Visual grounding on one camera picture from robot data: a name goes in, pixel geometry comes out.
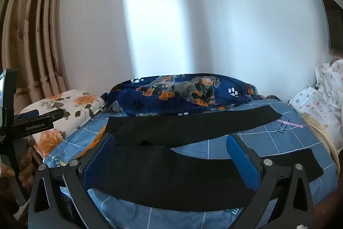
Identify white patterned quilt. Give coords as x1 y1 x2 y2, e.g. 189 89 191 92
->
288 59 343 153

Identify person's left hand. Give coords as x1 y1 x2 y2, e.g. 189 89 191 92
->
0 147 36 189

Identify blue checked bed sheet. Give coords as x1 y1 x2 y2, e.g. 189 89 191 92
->
43 99 338 229

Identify beige patterned curtain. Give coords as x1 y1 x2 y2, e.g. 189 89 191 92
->
0 0 71 117

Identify dark wall screen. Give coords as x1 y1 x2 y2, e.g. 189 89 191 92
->
318 0 343 52

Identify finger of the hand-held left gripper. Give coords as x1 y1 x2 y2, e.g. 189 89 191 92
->
15 108 65 125

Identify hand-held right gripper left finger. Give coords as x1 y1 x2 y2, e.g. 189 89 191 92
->
28 133 116 229

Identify black pants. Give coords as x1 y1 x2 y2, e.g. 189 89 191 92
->
92 105 324 212

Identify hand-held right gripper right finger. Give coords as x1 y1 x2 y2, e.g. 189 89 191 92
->
226 133 314 229

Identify blue dog printed blanket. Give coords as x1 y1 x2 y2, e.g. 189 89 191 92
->
101 74 280 117

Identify floral white pillow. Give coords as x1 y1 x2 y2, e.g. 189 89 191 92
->
20 89 106 160

